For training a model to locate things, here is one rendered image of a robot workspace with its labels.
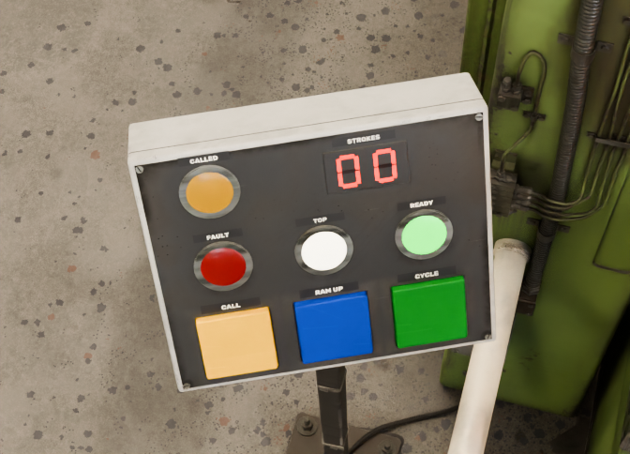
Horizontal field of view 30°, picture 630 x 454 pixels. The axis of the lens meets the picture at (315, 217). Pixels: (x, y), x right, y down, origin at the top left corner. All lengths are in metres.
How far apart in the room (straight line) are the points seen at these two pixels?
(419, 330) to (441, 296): 0.05
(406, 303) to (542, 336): 0.77
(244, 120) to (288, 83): 1.46
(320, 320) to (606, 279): 0.63
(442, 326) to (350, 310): 0.10
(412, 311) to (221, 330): 0.20
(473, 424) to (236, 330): 0.47
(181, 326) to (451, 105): 0.35
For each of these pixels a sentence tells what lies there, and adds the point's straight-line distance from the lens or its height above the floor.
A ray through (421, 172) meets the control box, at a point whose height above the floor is 1.15.
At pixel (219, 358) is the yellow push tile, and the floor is 1.00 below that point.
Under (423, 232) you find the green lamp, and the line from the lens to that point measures 1.16.
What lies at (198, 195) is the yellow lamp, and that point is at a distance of 1.11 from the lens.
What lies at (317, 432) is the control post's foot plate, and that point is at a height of 0.01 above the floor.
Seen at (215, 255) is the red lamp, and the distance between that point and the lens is 1.15.
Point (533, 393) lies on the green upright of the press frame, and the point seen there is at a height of 0.09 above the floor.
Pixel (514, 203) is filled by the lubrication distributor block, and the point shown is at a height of 0.79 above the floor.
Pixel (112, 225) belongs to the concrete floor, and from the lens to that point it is 2.46.
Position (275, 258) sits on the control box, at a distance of 1.16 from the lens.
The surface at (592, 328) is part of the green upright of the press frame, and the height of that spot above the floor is 0.42.
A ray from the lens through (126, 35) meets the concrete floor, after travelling 2.72.
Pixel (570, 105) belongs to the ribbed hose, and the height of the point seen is 1.02.
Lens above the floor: 2.12
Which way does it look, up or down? 62 degrees down
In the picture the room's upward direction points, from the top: 4 degrees counter-clockwise
